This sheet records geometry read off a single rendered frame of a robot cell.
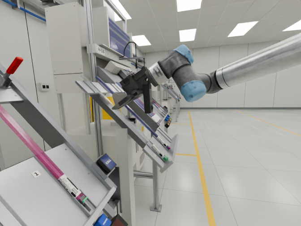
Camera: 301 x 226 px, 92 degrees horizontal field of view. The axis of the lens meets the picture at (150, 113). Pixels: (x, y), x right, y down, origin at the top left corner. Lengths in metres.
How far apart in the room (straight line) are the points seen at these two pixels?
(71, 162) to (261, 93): 8.34
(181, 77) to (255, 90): 7.96
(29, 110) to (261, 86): 8.39
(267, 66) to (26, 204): 0.64
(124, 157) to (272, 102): 8.28
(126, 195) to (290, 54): 0.84
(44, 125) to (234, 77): 0.61
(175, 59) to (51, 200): 0.50
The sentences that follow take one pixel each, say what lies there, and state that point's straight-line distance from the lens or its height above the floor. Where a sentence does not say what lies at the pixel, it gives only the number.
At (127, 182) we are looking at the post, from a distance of 0.83.
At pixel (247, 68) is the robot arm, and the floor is 1.06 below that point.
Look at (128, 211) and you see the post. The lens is 0.94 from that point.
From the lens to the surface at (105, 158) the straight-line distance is 0.47.
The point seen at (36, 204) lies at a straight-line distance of 0.40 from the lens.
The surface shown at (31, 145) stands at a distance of 0.45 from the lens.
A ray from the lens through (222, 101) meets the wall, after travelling 7.99.
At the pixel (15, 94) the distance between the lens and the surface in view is 0.59.
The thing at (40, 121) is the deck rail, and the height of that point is 0.92.
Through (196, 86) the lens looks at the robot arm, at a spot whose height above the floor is 1.01.
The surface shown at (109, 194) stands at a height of 0.73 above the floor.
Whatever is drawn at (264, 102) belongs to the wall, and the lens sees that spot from 8.58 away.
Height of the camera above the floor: 1.00
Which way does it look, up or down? 9 degrees down
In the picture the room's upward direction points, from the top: 2 degrees counter-clockwise
